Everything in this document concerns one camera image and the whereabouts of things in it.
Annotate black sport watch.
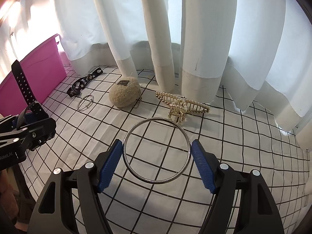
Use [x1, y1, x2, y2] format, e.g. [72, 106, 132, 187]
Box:
[11, 60, 51, 129]

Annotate large silver bangle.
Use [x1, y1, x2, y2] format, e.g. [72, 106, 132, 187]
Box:
[122, 117, 192, 184]

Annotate left hand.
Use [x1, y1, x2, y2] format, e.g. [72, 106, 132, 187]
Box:
[0, 170, 19, 224]

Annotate pink plastic tub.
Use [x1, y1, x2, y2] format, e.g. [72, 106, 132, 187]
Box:
[1, 34, 67, 117]

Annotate small silver bangle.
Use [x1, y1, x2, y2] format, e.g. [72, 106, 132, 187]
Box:
[77, 94, 94, 111]

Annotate white black grid cloth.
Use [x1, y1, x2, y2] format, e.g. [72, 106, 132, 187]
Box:
[20, 66, 311, 233]

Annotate beige fluffy pouch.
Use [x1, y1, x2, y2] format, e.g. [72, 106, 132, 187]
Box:
[109, 77, 142, 109]

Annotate gold pearl hair claw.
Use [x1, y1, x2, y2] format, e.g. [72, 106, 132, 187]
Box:
[155, 91, 210, 125]

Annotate white curtain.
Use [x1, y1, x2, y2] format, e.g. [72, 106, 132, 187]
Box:
[0, 0, 312, 147]

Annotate black hair tie strap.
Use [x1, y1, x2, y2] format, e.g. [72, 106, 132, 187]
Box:
[66, 66, 104, 98]

